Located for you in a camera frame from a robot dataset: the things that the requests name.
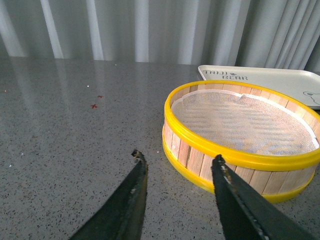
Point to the white mesh steamer liner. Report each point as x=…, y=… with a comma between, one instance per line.
x=245, y=122

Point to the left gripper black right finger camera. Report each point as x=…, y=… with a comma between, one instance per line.
x=245, y=214

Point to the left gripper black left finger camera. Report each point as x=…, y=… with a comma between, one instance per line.
x=122, y=215

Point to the grey pleated curtain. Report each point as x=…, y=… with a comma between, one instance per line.
x=282, y=34

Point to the cream rectangular serving tray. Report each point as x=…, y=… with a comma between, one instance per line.
x=301, y=85

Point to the yellow rimmed bamboo steamer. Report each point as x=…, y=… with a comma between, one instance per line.
x=276, y=178

